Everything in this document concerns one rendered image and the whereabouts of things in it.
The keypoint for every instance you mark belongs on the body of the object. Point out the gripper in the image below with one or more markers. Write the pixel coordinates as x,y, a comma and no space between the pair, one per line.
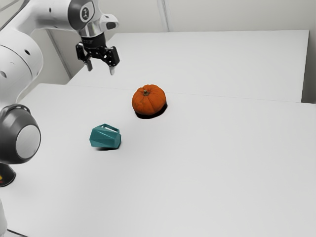
95,44

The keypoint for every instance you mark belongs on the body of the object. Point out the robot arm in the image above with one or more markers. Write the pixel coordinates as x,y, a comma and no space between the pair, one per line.
19,61

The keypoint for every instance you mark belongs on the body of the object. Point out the teal faceted mug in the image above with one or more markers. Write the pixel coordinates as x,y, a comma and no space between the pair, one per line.
105,137

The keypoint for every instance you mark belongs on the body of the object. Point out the orange pumpkin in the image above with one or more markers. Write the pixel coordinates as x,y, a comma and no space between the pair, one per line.
148,100

